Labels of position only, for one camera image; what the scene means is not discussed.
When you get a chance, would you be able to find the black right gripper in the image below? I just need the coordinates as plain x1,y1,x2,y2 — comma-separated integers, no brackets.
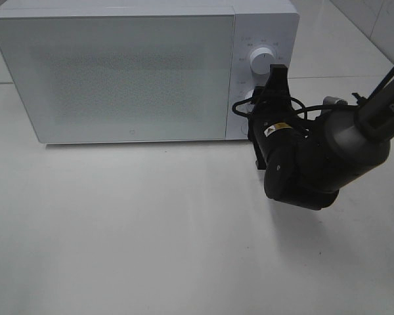
247,64,309,170

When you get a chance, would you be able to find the round door release button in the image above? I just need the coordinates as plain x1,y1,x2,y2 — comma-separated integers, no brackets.
240,122,249,137

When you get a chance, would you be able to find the white timer knob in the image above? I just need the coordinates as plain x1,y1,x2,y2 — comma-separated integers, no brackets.
244,89,254,112

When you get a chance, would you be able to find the white microwave door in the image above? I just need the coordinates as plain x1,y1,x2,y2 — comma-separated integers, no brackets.
0,16,234,144

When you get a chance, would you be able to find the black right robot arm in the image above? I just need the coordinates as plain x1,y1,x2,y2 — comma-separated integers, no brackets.
248,64,394,210

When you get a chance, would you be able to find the upper white power knob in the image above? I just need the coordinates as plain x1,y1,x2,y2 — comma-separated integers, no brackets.
250,47,276,75

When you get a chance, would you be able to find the white microwave oven body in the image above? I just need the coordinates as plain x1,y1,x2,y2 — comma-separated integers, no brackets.
0,1,299,142

